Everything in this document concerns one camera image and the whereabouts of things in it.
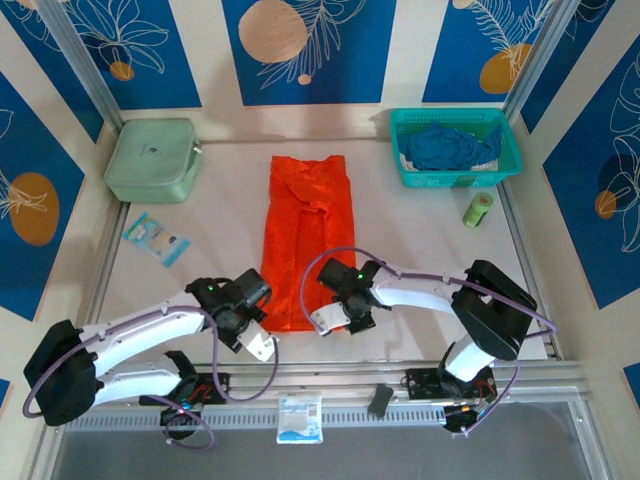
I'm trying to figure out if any orange t-shirt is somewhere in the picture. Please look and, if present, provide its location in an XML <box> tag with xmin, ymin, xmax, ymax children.
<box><xmin>260</xmin><ymin>153</ymin><xmax>357</xmax><ymax>334</ymax></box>

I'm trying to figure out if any blue and white blister packet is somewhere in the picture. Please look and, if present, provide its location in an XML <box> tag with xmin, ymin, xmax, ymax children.
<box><xmin>122</xmin><ymin>212</ymin><xmax>193</xmax><ymax>269</ymax></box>

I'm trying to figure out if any black bone-shaped clip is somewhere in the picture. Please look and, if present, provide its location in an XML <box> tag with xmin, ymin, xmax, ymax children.
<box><xmin>367</xmin><ymin>383</ymin><xmax>395</xmax><ymax>416</ymax></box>

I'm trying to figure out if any white surgical packet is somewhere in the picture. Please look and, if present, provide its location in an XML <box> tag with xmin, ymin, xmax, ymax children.
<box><xmin>276</xmin><ymin>392</ymin><xmax>325</xmax><ymax>445</ymax></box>

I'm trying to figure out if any green cylindrical bottle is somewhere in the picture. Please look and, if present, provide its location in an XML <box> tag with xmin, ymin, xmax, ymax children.
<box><xmin>460</xmin><ymin>191</ymin><xmax>496</xmax><ymax>229</ymax></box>

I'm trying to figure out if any pale green lidded box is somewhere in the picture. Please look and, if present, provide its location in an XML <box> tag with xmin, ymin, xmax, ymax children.
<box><xmin>103</xmin><ymin>118</ymin><xmax>205</xmax><ymax>204</ymax></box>

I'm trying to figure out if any blue t-shirt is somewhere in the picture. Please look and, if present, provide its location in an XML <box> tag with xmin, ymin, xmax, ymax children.
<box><xmin>402</xmin><ymin>122</ymin><xmax>504</xmax><ymax>174</ymax></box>

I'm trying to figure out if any white cloth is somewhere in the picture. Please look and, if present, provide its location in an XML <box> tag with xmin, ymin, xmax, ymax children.
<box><xmin>397</xmin><ymin>152</ymin><xmax>501</xmax><ymax>174</ymax></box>

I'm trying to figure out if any teal plastic basket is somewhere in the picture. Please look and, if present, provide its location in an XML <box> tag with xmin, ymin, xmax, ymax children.
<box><xmin>389</xmin><ymin>107</ymin><xmax>524</xmax><ymax>190</ymax></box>

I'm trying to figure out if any blue poster with orange oval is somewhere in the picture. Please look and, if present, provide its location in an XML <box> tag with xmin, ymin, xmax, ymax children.
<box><xmin>0</xmin><ymin>72</ymin><xmax>86</xmax><ymax>322</ymax></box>

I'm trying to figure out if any blue poster with flower outline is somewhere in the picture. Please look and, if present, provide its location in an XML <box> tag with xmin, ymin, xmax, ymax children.
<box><xmin>63</xmin><ymin>0</ymin><xmax>203</xmax><ymax>110</ymax></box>

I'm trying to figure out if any blue poster, large peach circle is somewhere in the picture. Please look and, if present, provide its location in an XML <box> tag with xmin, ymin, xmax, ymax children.
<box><xmin>222</xmin><ymin>0</ymin><xmax>397</xmax><ymax>107</ymax></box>

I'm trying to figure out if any blue poster, dark blue blob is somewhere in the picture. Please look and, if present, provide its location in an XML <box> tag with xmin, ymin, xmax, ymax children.
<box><xmin>542</xmin><ymin>49</ymin><xmax>640</xmax><ymax>310</ymax></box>

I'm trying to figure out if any blue poster, fern, orange circle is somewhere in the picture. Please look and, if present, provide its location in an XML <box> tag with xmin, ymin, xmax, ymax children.
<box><xmin>422</xmin><ymin>0</ymin><xmax>617</xmax><ymax>105</ymax></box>

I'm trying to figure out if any blue poster with leaf outline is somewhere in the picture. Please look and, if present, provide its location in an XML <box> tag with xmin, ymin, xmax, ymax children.
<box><xmin>0</xmin><ymin>0</ymin><xmax>105</xmax><ymax>145</ymax></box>

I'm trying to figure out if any blue poster with white lines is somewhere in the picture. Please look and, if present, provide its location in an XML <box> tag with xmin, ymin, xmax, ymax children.
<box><xmin>521</xmin><ymin>0</ymin><xmax>640</xmax><ymax>135</ymax></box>

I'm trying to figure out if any aluminium frame rail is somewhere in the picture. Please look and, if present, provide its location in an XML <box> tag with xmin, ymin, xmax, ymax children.
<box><xmin>42</xmin><ymin>359</ymin><xmax>601</xmax><ymax>409</ymax></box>

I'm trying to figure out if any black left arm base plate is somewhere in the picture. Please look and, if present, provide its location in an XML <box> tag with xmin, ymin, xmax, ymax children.
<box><xmin>138</xmin><ymin>372</ymin><xmax>231</xmax><ymax>407</ymax></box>

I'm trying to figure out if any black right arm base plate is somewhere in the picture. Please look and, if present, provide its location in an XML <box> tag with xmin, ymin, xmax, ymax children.
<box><xmin>403</xmin><ymin>367</ymin><xmax>497</xmax><ymax>402</ymax></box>

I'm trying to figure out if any grey slotted cable duct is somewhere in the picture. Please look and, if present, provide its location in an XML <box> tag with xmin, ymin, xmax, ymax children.
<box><xmin>64</xmin><ymin>404</ymin><xmax>447</xmax><ymax>432</ymax></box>

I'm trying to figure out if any aluminium frame post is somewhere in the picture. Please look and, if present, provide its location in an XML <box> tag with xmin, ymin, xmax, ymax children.
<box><xmin>503</xmin><ymin>0</ymin><xmax>584</xmax><ymax>115</ymax></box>
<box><xmin>35</xmin><ymin>0</ymin><xmax>125</xmax><ymax>132</ymax></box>

